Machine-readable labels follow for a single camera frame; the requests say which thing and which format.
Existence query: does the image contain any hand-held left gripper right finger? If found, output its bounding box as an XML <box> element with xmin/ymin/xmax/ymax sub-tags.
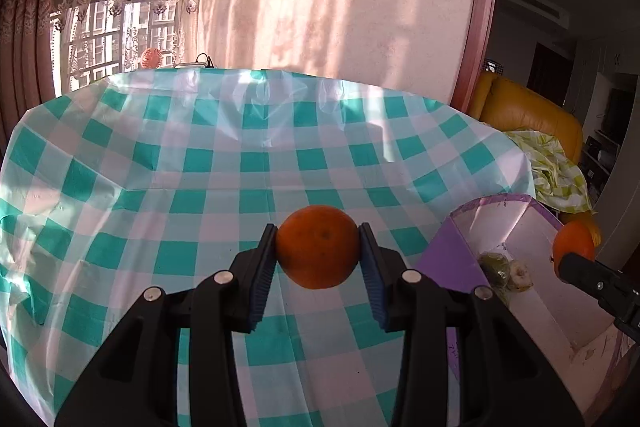
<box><xmin>357</xmin><ymin>222</ymin><xmax>586</xmax><ymax>427</ymax></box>

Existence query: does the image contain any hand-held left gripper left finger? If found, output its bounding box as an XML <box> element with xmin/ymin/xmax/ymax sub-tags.
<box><xmin>54</xmin><ymin>223</ymin><xmax>278</xmax><ymax>427</ymax></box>

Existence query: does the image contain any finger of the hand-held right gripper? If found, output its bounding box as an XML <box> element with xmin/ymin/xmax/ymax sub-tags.
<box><xmin>557</xmin><ymin>253</ymin><xmax>640</xmax><ymax>348</ymax></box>

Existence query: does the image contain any small tangerine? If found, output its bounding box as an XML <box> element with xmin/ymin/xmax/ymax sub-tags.
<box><xmin>551</xmin><ymin>221</ymin><xmax>597</xmax><ymax>278</ymax></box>

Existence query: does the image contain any large orange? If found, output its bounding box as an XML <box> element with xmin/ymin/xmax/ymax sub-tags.
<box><xmin>276</xmin><ymin>205</ymin><xmax>362</xmax><ymax>290</ymax></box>

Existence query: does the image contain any beige pastry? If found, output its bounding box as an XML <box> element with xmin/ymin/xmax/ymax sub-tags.
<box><xmin>507</xmin><ymin>261</ymin><xmax>533</xmax><ymax>293</ymax></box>

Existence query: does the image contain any purple cardboard box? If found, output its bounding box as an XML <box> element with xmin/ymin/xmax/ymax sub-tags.
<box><xmin>415</xmin><ymin>193</ymin><xmax>640</xmax><ymax>427</ymax></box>

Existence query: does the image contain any green fruit half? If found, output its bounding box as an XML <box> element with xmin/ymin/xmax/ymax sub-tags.
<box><xmin>477</xmin><ymin>252</ymin><xmax>512</xmax><ymax>295</ymax></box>

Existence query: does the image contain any green and white cloth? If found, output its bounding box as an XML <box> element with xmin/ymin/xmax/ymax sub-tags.
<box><xmin>505</xmin><ymin>128</ymin><xmax>596</xmax><ymax>215</ymax></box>

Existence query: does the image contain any teal checked tablecloth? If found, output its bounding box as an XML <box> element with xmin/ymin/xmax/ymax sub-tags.
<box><xmin>0</xmin><ymin>68</ymin><xmax>538</xmax><ymax>427</ymax></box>

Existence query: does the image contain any dark television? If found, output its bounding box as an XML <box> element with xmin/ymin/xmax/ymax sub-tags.
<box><xmin>602</xmin><ymin>88</ymin><xmax>636</xmax><ymax>135</ymax></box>

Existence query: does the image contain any yellow leather sofa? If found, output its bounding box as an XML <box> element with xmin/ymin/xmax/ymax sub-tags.
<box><xmin>467</xmin><ymin>73</ymin><xmax>603</xmax><ymax>248</ymax></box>

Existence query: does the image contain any dark wooden door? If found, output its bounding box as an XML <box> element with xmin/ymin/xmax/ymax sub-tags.
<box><xmin>527</xmin><ymin>42</ymin><xmax>571</xmax><ymax>108</ymax></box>

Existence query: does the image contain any white ceiling air vent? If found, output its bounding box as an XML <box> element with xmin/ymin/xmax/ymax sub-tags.
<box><xmin>497</xmin><ymin>0</ymin><xmax>571</xmax><ymax>28</ymax></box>

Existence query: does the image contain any brown pleated curtain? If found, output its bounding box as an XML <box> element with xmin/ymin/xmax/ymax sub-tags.
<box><xmin>0</xmin><ymin>0</ymin><xmax>66</xmax><ymax>148</ymax></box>

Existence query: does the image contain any reddish wooden door frame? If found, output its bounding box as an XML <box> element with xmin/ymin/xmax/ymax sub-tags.
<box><xmin>450</xmin><ymin>0</ymin><xmax>501</xmax><ymax>112</ymax></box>

